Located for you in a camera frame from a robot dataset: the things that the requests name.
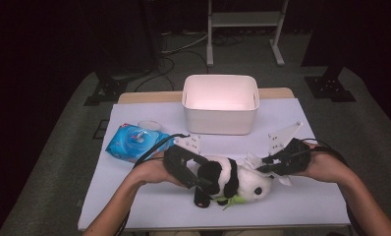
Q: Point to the black floor bracket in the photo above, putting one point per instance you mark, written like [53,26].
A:
[97,131]

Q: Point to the white table sheet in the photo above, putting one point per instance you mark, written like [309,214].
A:
[282,209]

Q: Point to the panda plush toy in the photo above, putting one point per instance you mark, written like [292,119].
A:
[249,183]

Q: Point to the person's right hand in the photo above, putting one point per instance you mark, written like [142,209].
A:
[324,165]

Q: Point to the white wet wipe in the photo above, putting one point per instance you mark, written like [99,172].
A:
[252,160]

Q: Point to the blue wet wipes packet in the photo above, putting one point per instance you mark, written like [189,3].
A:
[128,144]

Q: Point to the black stand base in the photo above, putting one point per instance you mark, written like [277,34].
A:
[329,88]
[108,90]

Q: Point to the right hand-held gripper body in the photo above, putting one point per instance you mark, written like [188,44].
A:
[295,157]

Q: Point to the white plastic storage box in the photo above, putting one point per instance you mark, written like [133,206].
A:
[219,98]

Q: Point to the person's left hand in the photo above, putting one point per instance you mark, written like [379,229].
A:
[154,172]

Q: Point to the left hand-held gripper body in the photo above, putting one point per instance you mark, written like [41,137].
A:
[174,164]

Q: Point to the white metal stand frame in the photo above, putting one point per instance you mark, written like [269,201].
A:
[246,19]

